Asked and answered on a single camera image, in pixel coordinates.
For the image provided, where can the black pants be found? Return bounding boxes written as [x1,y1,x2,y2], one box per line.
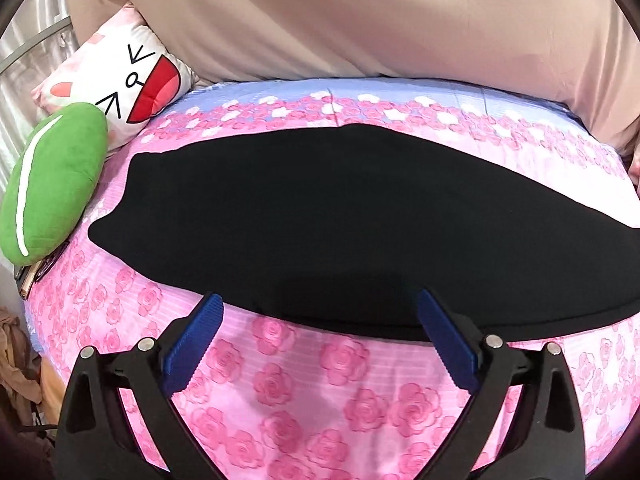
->
[87,121,640,343]

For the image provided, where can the dark flat case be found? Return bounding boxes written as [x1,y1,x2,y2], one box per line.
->
[14,242,71,301]

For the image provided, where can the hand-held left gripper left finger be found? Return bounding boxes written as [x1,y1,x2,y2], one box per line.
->
[52,292,226,480]

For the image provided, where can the pink rose print bedsheet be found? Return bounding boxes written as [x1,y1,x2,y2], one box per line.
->
[22,77,640,480]

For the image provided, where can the silver curtain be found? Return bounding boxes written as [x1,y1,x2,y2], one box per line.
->
[0,0,76,171]

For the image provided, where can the green plush pillow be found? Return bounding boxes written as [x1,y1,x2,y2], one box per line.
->
[0,102,110,266]

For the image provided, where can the brown cloth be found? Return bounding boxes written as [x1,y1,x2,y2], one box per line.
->
[0,305,56,441]

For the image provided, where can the cartoon face pillow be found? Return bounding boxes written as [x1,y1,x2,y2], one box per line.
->
[31,2,201,151]

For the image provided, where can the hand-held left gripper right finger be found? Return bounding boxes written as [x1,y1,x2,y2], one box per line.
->
[416,288,587,480]

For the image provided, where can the beige duvet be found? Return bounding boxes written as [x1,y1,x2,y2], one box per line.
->
[65,0,640,156]

